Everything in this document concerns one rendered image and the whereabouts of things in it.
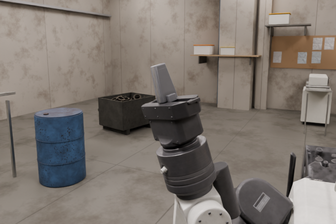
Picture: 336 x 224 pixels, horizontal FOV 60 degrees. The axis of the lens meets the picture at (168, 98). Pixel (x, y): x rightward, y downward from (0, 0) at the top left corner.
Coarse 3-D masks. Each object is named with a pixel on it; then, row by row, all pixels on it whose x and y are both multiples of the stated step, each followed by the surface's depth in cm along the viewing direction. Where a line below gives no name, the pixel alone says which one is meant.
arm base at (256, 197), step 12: (252, 180) 64; (264, 180) 65; (240, 192) 63; (252, 192) 63; (264, 192) 63; (276, 192) 63; (240, 204) 62; (252, 204) 62; (264, 204) 62; (276, 204) 62; (288, 204) 62; (252, 216) 61; (264, 216) 61; (276, 216) 61
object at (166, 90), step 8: (160, 64) 46; (160, 72) 46; (168, 72) 47; (160, 80) 46; (168, 80) 47; (160, 88) 46; (168, 88) 47; (160, 96) 46; (168, 96) 46; (176, 96) 48
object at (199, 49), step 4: (196, 44) 810; (200, 44) 804; (204, 44) 799; (208, 44) 794; (212, 44) 814; (196, 48) 812; (200, 48) 807; (204, 48) 802; (208, 48) 796; (212, 48) 818; (196, 52) 814; (200, 52) 808; (204, 52) 803; (208, 52) 798; (212, 52) 820
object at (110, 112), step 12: (108, 96) 610; (120, 96) 600; (132, 96) 610; (144, 96) 604; (108, 108) 572; (120, 108) 549; (132, 108) 566; (108, 120) 577; (120, 120) 554; (132, 120) 570; (144, 120) 596; (120, 132) 573
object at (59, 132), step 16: (48, 112) 361; (64, 112) 361; (80, 112) 363; (48, 128) 338; (64, 128) 342; (80, 128) 361; (48, 144) 342; (64, 144) 345; (80, 144) 363; (48, 160) 345; (64, 160) 348; (80, 160) 365; (48, 176) 349; (64, 176) 351; (80, 176) 367
